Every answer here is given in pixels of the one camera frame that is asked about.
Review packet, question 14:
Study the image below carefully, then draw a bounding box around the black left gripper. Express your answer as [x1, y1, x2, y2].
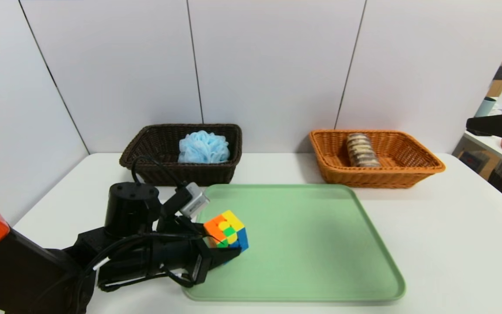
[152, 215, 242, 285]

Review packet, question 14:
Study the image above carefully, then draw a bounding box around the colourful puzzle cube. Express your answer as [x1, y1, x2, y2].
[203, 210, 249, 253]

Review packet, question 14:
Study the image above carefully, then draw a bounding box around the blue mesh bath loofah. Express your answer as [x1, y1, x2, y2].
[178, 130, 231, 164]

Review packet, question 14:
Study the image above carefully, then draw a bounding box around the brown striped bread roll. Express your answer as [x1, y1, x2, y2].
[346, 133, 381, 168]

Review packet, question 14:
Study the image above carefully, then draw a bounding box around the dark brown wicker basket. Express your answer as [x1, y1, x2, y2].
[119, 124, 243, 187]

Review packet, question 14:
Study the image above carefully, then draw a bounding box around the orange wicker basket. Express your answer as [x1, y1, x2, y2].
[309, 129, 446, 189]

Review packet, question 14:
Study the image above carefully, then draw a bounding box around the green plastic tray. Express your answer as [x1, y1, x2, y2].
[182, 184, 406, 302]

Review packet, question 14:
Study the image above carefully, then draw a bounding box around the teal cup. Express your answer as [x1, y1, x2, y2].
[475, 97, 495, 119]

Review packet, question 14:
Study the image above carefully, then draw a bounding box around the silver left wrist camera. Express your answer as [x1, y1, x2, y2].
[179, 182, 210, 218]

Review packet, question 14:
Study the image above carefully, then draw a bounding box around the black left camera cable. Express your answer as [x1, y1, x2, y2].
[131, 156, 187, 189]

